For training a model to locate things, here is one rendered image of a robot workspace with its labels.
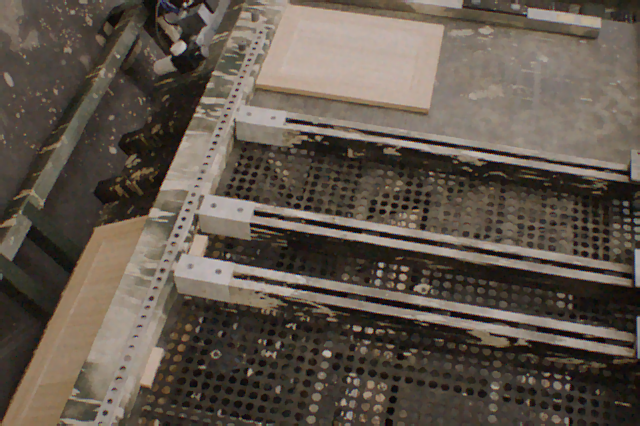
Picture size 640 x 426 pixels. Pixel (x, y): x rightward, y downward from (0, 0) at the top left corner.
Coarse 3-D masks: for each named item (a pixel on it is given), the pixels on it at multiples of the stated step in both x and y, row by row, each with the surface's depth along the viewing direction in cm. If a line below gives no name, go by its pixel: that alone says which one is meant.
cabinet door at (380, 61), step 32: (288, 32) 243; (320, 32) 243; (352, 32) 243; (384, 32) 243; (416, 32) 243; (288, 64) 234; (320, 64) 234; (352, 64) 234; (384, 64) 234; (416, 64) 234; (320, 96) 227; (352, 96) 225; (384, 96) 225; (416, 96) 225
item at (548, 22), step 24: (336, 0) 255; (360, 0) 253; (384, 0) 251; (408, 0) 249; (432, 0) 249; (456, 0) 249; (504, 24) 248; (528, 24) 246; (552, 24) 244; (576, 24) 242
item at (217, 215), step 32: (224, 224) 193; (256, 224) 190; (288, 224) 190; (320, 224) 191; (352, 224) 190; (352, 256) 192; (384, 256) 189; (416, 256) 187; (448, 256) 184; (480, 256) 184; (512, 256) 185; (544, 256) 184; (544, 288) 185; (576, 288) 183; (608, 288) 181
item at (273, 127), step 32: (256, 128) 212; (288, 128) 210; (320, 128) 210; (352, 128) 210; (384, 128) 209; (384, 160) 211; (416, 160) 208; (448, 160) 206; (480, 160) 203; (512, 160) 202; (544, 160) 203; (576, 160) 203; (576, 192) 204; (608, 192) 202
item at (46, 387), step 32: (128, 224) 245; (96, 256) 242; (128, 256) 234; (96, 288) 231; (64, 320) 229; (96, 320) 221; (192, 320) 201; (64, 352) 219; (32, 384) 216; (64, 384) 209; (32, 416) 208
